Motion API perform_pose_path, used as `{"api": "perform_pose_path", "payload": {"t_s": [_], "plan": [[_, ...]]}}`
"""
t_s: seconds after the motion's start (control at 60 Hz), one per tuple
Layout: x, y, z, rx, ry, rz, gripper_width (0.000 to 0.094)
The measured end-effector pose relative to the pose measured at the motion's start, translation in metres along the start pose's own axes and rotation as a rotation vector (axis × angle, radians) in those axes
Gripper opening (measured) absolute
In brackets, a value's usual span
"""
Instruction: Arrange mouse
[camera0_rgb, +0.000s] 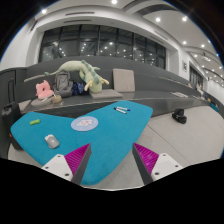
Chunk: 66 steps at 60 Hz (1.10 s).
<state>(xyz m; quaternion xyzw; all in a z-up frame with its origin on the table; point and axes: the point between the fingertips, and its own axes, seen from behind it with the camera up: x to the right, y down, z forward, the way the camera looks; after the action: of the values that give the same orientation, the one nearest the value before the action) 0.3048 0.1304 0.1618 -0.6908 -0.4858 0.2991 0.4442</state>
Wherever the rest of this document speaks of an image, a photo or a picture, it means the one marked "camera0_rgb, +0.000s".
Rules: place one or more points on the pink plush toy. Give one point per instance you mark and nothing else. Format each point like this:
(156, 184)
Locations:
(43, 90)

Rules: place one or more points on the grey backpack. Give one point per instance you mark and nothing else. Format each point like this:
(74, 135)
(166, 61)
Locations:
(63, 84)

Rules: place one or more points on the grey computer mouse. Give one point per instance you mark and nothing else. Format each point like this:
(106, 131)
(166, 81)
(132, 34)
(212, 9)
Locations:
(52, 141)

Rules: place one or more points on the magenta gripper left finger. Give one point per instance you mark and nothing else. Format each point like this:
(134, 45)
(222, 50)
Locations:
(72, 166)

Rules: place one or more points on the black capped marker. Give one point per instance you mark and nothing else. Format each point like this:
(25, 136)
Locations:
(119, 110)

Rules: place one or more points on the blue capped marker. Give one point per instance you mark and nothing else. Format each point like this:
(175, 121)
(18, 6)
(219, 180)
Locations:
(122, 108)

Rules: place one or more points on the black bag on floor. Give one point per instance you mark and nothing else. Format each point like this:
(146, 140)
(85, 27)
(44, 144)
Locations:
(179, 116)

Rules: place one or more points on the green dragon plush toy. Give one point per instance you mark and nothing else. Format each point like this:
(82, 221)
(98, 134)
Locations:
(87, 73)

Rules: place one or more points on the grey seat cushion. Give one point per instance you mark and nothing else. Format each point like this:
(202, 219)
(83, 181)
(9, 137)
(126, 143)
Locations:
(106, 93)

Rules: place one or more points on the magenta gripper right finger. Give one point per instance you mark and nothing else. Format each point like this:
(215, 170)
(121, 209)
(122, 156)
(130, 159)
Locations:
(153, 166)

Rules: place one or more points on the dark blue cloth bag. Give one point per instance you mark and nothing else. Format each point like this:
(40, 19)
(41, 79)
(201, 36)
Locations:
(78, 89)

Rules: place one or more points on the brown round bowl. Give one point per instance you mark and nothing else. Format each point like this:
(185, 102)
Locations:
(56, 99)

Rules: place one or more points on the small green toy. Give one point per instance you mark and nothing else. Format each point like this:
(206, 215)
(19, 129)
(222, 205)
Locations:
(34, 122)

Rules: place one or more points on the round white mouse pad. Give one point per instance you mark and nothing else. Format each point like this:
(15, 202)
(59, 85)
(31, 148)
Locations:
(85, 123)

